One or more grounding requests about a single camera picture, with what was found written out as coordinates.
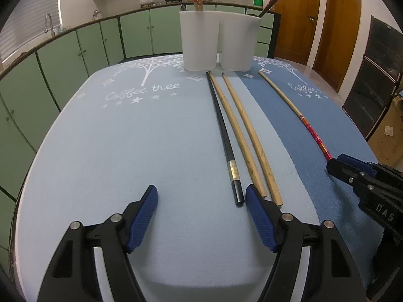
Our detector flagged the green lower kitchen cabinets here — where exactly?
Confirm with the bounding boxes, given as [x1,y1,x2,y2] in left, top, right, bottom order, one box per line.
[0,3,282,258]

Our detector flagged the right wooden door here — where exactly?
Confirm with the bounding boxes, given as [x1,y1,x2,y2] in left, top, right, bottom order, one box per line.
[313,0,361,91]

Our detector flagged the black glass cabinet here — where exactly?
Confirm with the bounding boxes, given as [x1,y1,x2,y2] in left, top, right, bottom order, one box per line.
[342,17,402,139]

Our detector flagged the white two-compartment utensil holder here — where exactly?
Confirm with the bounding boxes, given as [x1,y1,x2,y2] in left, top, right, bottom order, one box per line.
[180,11,261,72]

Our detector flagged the cardboard box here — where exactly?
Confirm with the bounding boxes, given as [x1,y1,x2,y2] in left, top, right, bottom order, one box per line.
[368,95,402,168]

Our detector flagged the wooden door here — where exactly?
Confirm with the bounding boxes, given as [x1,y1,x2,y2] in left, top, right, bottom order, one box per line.
[313,0,361,91]
[275,0,320,65]

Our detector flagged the chrome kitchen faucet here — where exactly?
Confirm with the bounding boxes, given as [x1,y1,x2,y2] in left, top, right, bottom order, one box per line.
[44,14,55,37]

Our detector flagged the light blue placemat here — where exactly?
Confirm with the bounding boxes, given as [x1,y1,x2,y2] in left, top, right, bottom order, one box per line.
[14,53,320,302]

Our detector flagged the plain bamboo chopstick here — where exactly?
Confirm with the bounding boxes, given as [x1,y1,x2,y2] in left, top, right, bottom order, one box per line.
[222,72,283,207]
[208,71,267,198]

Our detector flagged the dark blue placemat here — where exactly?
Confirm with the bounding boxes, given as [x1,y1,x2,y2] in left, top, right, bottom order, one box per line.
[229,57,383,285]

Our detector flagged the white window blind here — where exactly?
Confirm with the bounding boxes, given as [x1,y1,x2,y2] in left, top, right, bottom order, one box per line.
[1,0,61,59]

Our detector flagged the left wooden door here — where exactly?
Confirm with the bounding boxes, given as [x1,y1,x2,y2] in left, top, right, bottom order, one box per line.
[275,0,320,65]

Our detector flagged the silver kettle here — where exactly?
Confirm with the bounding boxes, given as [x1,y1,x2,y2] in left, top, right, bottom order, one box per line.
[93,10,100,19]

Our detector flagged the black chopstick silver band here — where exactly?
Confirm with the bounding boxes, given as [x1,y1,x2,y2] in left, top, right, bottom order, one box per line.
[206,72,245,207]

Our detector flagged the white cooking pot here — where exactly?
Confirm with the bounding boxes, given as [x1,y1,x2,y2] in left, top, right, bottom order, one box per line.
[139,0,155,8]

